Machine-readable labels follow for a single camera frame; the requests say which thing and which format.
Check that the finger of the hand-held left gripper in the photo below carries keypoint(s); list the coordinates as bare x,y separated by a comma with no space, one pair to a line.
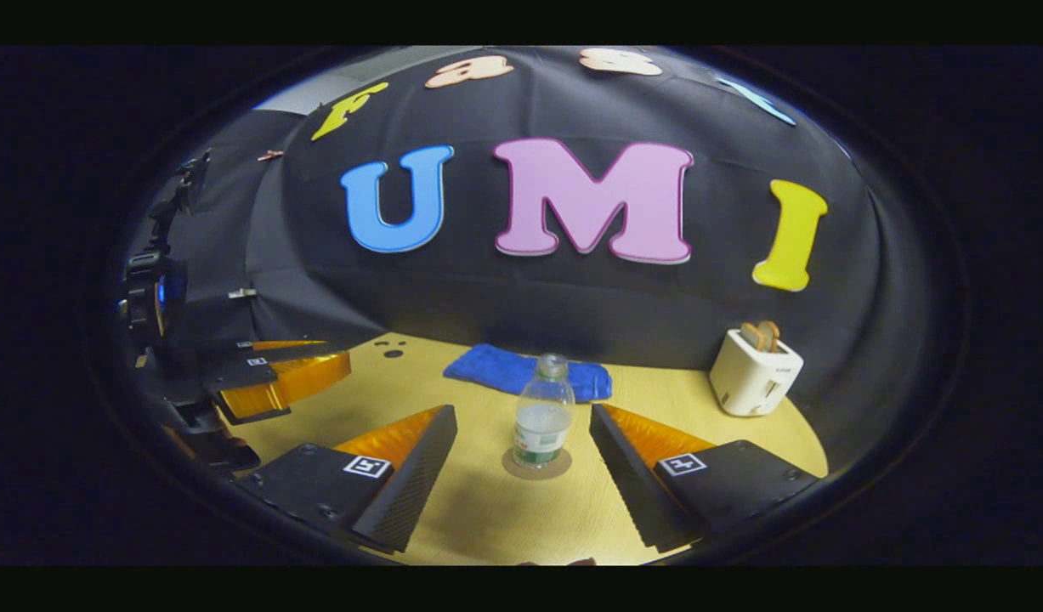
249,374
313,350

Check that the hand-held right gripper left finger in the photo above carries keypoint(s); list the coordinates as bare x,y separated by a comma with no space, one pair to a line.
419,484

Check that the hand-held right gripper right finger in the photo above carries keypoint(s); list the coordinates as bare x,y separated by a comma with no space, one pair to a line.
627,484

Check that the round brown coaster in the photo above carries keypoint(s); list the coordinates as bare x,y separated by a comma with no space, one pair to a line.
512,467

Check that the clear plastic water bottle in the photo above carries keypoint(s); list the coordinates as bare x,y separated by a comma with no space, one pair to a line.
542,416

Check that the blue towel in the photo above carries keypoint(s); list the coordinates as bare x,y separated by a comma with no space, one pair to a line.
495,370

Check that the white toaster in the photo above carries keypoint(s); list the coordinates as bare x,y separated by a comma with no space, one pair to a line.
755,382

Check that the black backdrop cloth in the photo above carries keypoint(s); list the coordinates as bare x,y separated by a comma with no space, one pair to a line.
487,289

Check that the toast slice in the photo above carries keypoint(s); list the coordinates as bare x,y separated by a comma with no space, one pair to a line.
751,337
771,335

